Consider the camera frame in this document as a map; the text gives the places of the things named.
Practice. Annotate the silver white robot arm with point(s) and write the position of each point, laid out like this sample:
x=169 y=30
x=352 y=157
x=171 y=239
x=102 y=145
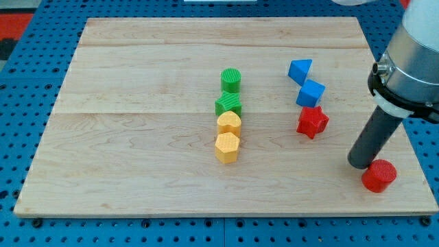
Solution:
x=404 y=82

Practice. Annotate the green cylinder block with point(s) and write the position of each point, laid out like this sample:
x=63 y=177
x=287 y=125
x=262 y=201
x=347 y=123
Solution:
x=230 y=80

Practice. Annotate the blue cube block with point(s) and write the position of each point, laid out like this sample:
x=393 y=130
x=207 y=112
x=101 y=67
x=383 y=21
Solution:
x=310 y=93

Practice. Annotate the green star block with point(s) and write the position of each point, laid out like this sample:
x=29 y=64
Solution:
x=228 y=102

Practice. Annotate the wooden board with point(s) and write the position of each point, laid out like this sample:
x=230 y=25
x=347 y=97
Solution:
x=133 y=130

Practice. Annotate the yellow hexagon block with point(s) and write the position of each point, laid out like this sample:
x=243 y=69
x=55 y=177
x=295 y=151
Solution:
x=227 y=147

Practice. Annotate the red cylinder block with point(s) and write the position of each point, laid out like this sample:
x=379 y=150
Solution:
x=379 y=175

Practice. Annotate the blue triangle block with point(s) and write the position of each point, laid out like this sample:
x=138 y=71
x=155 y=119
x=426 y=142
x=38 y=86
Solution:
x=299 y=69

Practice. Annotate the red star block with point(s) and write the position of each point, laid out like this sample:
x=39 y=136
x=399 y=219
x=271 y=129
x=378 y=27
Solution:
x=312 y=121

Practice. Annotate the yellow heart block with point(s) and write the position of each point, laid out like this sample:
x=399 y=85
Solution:
x=229 y=121

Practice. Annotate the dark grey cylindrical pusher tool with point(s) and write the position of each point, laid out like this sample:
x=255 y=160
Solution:
x=375 y=134

